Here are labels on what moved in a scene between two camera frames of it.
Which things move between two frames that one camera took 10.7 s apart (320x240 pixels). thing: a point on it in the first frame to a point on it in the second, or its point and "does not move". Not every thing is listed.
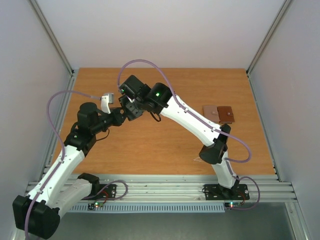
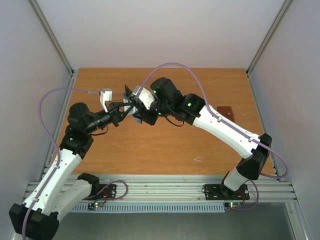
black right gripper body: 133,110 to 139,116
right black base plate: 215,192 does not move
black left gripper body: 117,121 does not move
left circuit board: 91,206 does not move
